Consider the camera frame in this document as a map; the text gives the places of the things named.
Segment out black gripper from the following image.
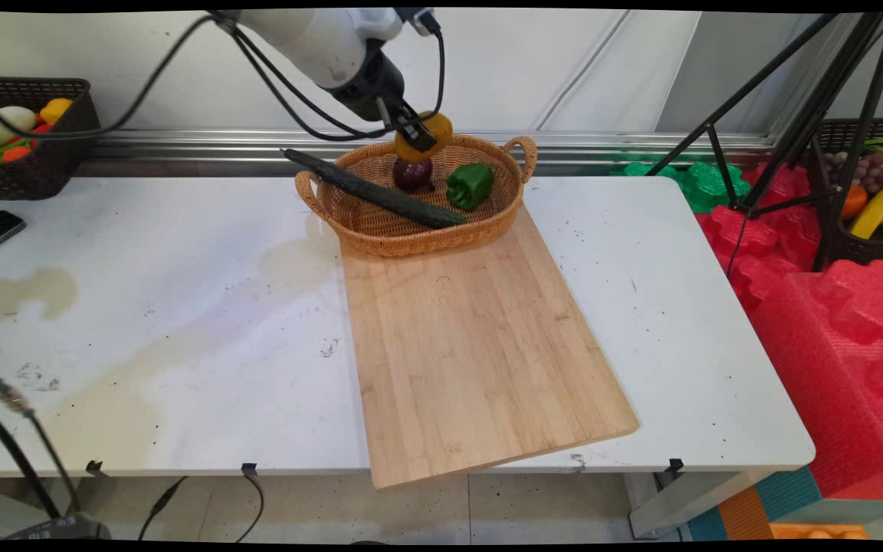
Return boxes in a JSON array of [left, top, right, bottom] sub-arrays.
[[325, 48, 439, 153]]

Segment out round orange fruit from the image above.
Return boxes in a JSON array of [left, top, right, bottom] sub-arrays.
[[393, 110, 455, 163]]

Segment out dark red onion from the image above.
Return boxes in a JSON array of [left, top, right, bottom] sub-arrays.
[[392, 156, 435, 193]]

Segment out long dark green cucumber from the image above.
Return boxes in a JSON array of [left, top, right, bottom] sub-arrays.
[[281, 148, 468, 229]]

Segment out green bell pepper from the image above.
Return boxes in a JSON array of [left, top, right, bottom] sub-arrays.
[[445, 163, 496, 212]]

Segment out light bamboo cutting board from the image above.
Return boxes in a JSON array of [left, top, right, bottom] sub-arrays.
[[338, 203, 640, 490]]

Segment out green foam piece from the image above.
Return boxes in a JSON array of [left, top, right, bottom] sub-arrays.
[[609, 156, 753, 215]]

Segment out yellow toy fruit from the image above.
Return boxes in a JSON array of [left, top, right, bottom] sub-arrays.
[[39, 97, 74, 126]]

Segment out black plastic basket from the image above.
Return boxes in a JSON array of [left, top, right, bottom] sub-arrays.
[[0, 77, 102, 202], [808, 117, 883, 270]]

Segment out red foam sheet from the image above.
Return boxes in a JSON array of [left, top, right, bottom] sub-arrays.
[[694, 161, 841, 315]]

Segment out pale white toy vegetable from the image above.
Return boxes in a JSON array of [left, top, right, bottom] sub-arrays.
[[0, 106, 38, 149]]

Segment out black tripod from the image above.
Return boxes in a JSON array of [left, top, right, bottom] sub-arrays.
[[645, 11, 883, 274]]

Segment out orange toy fruit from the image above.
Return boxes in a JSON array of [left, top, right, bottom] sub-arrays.
[[840, 184, 870, 222]]

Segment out white table leg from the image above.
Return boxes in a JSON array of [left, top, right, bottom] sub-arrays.
[[624, 468, 760, 540]]

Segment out purple toy grapes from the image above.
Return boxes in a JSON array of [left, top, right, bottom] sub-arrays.
[[823, 151, 883, 194]]

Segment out yellow toy banana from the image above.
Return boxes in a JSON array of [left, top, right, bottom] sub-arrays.
[[849, 175, 883, 240]]

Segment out large red foam block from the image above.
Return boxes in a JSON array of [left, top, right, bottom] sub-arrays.
[[748, 259, 883, 501]]

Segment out teal and orange floor mat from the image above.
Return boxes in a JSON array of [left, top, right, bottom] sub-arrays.
[[685, 465, 824, 542]]

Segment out black cable of wrist camera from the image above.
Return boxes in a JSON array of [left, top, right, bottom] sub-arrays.
[[231, 29, 447, 143]]

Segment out woven wicker basket with handles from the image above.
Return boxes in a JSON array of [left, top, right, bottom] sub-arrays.
[[294, 134, 539, 258]]

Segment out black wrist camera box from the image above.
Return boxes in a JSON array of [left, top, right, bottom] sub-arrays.
[[394, 8, 440, 36]]

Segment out aluminium wall rail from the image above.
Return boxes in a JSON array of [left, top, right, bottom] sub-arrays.
[[77, 127, 778, 166]]

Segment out long black robot cable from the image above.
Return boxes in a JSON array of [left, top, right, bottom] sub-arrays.
[[0, 14, 220, 143]]

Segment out thin black looped cable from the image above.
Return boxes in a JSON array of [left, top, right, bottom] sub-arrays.
[[233, 463, 267, 543]]

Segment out thin black cable with plug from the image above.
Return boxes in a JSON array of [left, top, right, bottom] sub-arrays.
[[137, 475, 189, 542]]

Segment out thick black floor cable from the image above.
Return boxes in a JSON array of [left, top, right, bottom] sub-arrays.
[[0, 365, 86, 522]]

